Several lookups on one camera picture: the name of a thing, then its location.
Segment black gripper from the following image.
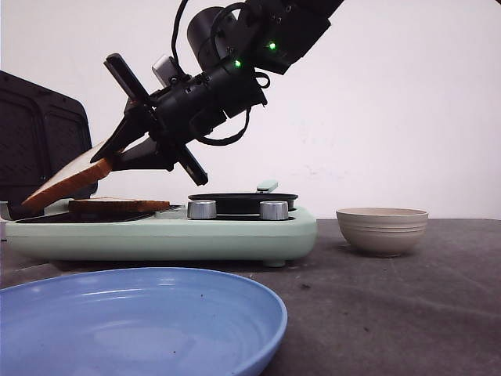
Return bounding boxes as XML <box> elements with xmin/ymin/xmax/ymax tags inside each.
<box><xmin>91</xmin><ymin>53</ymin><xmax>268</xmax><ymax>186</ymax></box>

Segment white bread slice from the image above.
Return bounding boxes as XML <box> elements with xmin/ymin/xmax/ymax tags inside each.
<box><xmin>22</xmin><ymin>141</ymin><xmax>112</xmax><ymax>211</ymax></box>
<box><xmin>68</xmin><ymin>197</ymin><xmax>171</xmax><ymax>213</ymax></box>

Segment breakfast maker hinged lid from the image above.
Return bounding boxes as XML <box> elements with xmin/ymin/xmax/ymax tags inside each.
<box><xmin>1</xmin><ymin>71</ymin><xmax>92</xmax><ymax>219</ymax></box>

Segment beige ribbed bowl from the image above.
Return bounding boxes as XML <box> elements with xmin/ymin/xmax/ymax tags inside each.
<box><xmin>336</xmin><ymin>208</ymin><xmax>428</xmax><ymax>257</ymax></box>

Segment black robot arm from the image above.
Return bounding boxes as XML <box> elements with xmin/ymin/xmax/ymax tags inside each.
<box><xmin>93</xmin><ymin>1</ymin><xmax>340</xmax><ymax>185</ymax></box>

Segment mint green breakfast maker base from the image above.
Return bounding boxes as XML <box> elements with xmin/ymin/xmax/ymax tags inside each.
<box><xmin>5</xmin><ymin>206</ymin><xmax>317</xmax><ymax>266</ymax></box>

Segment left silver control knob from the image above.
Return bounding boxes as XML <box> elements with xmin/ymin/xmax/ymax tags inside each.
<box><xmin>187</xmin><ymin>200</ymin><xmax>218</xmax><ymax>220</ymax></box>

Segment silver control knob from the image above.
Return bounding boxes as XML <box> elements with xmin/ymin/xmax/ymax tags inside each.
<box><xmin>187</xmin><ymin>200</ymin><xmax>218</xmax><ymax>220</ymax></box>
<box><xmin>259</xmin><ymin>201</ymin><xmax>289</xmax><ymax>221</ymax></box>

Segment black frying pan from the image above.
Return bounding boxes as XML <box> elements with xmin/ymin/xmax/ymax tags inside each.
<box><xmin>188</xmin><ymin>179</ymin><xmax>298</xmax><ymax>215</ymax></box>

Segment right silver control knob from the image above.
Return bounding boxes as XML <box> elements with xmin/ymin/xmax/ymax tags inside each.
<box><xmin>259</xmin><ymin>201</ymin><xmax>289</xmax><ymax>221</ymax></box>

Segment blue plate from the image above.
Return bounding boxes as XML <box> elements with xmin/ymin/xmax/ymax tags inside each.
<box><xmin>1</xmin><ymin>268</ymin><xmax>287</xmax><ymax>375</ymax></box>

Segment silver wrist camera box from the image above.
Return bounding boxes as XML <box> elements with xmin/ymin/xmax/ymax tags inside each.
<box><xmin>152</xmin><ymin>55</ymin><xmax>183</xmax><ymax>88</ymax></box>

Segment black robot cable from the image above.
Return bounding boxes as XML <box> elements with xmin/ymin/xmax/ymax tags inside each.
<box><xmin>170</xmin><ymin>0</ymin><xmax>271</xmax><ymax>146</ymax></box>

